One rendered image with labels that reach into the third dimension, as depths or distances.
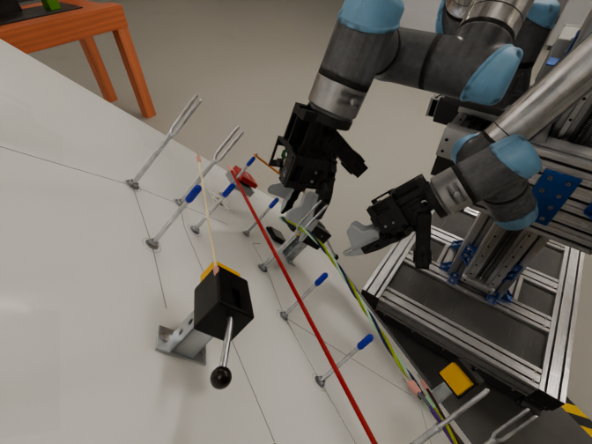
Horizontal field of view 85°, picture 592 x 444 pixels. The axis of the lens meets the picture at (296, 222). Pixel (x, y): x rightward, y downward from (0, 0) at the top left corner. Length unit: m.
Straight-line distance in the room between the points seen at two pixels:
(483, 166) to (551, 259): 1.61
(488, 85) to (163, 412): 0.50
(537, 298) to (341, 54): 1.68
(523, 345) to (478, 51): 1.42
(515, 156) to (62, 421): 0.60
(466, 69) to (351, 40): 0.16
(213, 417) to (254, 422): 0.04
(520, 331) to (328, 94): 1.52
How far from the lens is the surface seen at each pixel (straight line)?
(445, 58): 0.52
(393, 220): 0.62
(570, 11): 6.25
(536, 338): 1.81
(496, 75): 0.52
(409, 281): 1.73
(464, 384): 0.62
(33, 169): 0.40
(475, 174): 0.60
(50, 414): 0.24
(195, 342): 0.29
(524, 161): 0.61
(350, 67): 0.46
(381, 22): 0.46
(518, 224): 0.72
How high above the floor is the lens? 1.56
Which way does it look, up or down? 45 degrees down
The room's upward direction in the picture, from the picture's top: straight up
